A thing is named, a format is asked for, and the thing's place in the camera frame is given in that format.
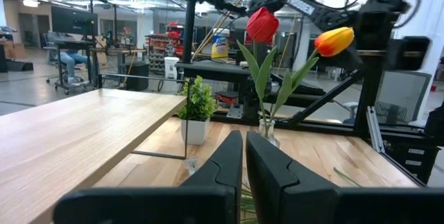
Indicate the orange artificial tulip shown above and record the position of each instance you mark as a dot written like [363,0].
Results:
[333,41]

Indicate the yellow wipes canister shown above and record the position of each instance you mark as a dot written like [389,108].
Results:
[220,43]

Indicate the black monitor screen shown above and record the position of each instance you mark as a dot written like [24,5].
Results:
[74,21]

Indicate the green plant in white pot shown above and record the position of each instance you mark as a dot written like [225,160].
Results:
[198,113]

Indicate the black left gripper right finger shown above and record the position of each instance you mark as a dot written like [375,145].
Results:
[277,189]

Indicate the clear glass vase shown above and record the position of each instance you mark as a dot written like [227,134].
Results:
[268,132]

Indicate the wooden shelf with black legs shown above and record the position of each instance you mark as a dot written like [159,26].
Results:
[69,137]

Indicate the person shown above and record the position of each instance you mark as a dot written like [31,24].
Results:
[71,61]

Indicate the dark grey side desk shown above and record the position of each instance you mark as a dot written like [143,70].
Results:
[215,69]

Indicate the black desk pole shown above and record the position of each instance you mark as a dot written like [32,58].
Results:
[189,26]

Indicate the grey mesh office chair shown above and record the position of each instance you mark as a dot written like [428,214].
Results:
[402,95]

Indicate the white waste bin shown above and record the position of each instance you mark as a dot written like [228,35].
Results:
[171,67]

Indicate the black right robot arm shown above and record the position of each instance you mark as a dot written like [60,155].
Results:
[305,5]

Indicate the silver aluminium bar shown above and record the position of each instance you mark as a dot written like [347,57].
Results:
[375,130]

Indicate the red storage rack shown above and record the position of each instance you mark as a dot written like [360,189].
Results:
[166,47]

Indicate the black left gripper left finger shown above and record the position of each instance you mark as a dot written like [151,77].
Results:
[211,196]

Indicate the black drawer cabinet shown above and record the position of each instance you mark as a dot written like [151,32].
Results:
[412,158]

